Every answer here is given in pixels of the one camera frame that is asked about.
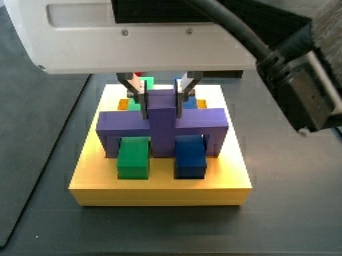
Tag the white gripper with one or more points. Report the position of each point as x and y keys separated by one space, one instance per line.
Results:
x=70 y=37

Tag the purple cross-shaped block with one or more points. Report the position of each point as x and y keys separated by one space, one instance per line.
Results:
x=161 y=126

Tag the yellow slotted base board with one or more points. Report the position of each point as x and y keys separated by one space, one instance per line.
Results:
x=96 y=187

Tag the green bar block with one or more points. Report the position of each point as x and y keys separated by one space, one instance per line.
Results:
x=133 y=150

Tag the blue bar block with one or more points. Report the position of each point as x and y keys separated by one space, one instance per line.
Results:
x=189 y=155

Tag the black angle bracket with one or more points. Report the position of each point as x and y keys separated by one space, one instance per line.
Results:
x=223 y=74

